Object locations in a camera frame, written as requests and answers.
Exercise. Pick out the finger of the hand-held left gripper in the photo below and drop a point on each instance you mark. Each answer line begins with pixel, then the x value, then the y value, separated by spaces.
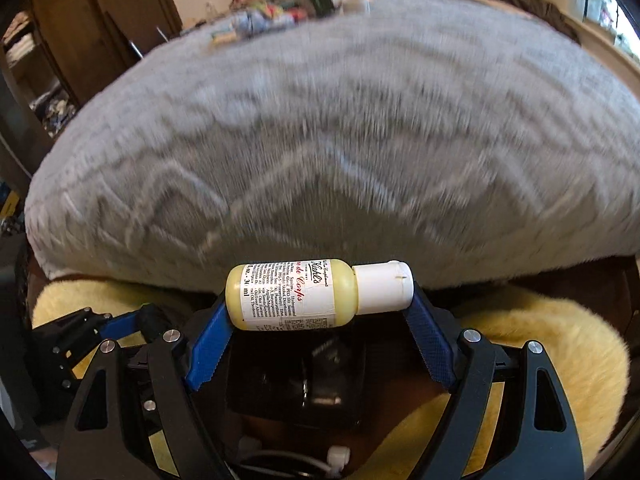
pixel 122 325

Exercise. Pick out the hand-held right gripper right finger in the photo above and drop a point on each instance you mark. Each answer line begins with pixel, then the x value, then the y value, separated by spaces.
pixel 430 340

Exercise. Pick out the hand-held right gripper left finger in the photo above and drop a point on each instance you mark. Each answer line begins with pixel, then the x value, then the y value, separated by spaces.
pixel 210 347

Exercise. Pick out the yellow lotion bottle white cap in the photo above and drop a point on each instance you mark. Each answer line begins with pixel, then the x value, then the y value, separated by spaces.
pixel 290 295

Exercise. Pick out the blue wrapper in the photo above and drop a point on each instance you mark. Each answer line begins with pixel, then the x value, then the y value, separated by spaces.
pixel 265 22

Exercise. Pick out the dark small box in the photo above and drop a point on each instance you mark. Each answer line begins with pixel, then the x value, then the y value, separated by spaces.
pixel 320 4

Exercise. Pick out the grey textured blanket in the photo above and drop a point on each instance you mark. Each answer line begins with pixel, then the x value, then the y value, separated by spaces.
pixel 350 135

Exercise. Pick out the folded clothes stack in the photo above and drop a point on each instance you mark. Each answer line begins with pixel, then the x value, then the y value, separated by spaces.
pixel 22 45

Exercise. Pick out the dark wooden wardrobe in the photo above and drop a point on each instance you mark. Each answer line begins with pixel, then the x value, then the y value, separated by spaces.
pixel 100 20

